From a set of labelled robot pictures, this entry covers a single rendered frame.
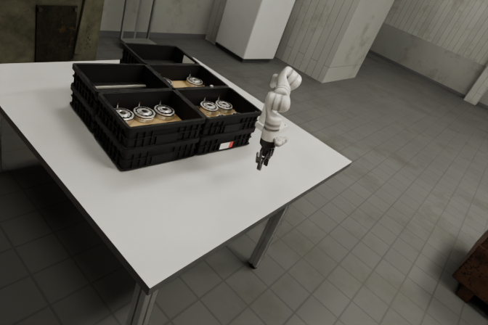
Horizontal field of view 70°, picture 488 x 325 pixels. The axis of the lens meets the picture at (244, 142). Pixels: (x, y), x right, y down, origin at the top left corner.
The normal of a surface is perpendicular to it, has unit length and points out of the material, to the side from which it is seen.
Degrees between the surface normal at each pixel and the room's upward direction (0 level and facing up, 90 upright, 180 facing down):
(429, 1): 90
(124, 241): 0
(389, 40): 90
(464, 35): 90
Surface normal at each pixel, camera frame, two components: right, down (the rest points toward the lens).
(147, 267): 0.31, -0.82
